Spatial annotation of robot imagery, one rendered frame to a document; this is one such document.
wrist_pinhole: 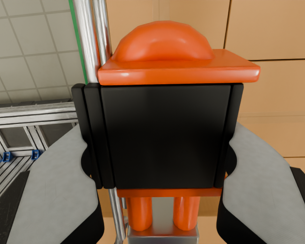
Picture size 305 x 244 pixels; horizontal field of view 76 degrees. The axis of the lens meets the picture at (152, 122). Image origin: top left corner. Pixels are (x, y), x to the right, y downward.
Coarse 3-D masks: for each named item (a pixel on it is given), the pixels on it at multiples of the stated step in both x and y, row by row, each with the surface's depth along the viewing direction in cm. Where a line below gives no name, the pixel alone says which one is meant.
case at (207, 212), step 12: (108, 204) 40; (204, 204) 40; (216, 204) 40; (108, 216) 38; (204, 216) 38; (216, 216) 38; (108, 228) 39; (204, 228) 39; (108, 240) 41; (204, 240) 41; (216, 240) 41
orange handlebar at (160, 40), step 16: (144, 32) 10; (160, 32) 9; (176, 32) 9; (192, 32) 10; (128, 48) 10; (144, 48) 10; (160, 48) 10; (176, 48) 10; (192, 48) 10; (208, 48) 10; (128, 208) 16; (144, 208) 16; (176, 208) 16; (192, 208) 15; (144, 224) 16; (176, 224) 17; (192, 224) 16
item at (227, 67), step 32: (128, 64) 9; (160, 64) 9; (192, 64) 9; (224, 64) 9; (256, 64) 9; (128, 96) 9; (160, 96) 9; (192, 96) 9; (224, 96) 9; (128, 128) 10; (160, 128) 10; (192, 128) 10; (224, 128) 10; (128, 160) 11; (160, 160) 11; (192, 160) 11; (224, 160) 11; (128, 192) 12; (160, 192) 12; (192, 192) 12
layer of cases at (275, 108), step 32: (128, 0) 54; (160, 0) 54; (192, 0) 54; (224, 0) 54; (256, 0) 54; (288, 0) 54; (128, 32) 58; (224, 32) 58; (256, 32) 58; (288, 32) 58; (288, 64) 63; (256, 96) 68; (288, 96) 68; (256, 128) 74; (288, 128) 74; (288, 160) 82
